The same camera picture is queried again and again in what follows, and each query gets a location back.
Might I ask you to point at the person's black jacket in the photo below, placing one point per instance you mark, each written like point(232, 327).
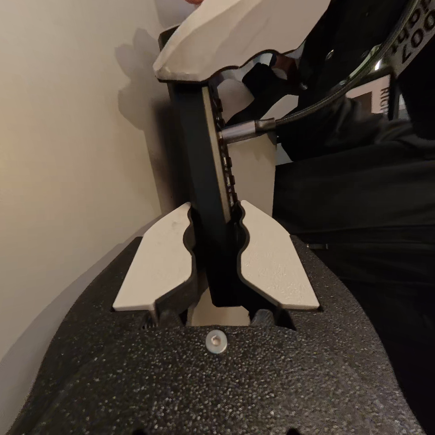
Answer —
point(356, 204)

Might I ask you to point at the grey desk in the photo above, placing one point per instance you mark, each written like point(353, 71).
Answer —
point(68, 136)

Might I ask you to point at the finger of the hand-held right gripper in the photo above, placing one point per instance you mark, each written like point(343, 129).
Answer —
point(268, 110)
point(238, 30)

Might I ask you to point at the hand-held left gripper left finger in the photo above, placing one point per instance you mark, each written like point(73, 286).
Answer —
point(159, 265)

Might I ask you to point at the black USB hub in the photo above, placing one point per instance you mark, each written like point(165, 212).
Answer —
point(190, 153)

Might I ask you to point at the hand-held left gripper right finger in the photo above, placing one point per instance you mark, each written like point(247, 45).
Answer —
point(278, 265)

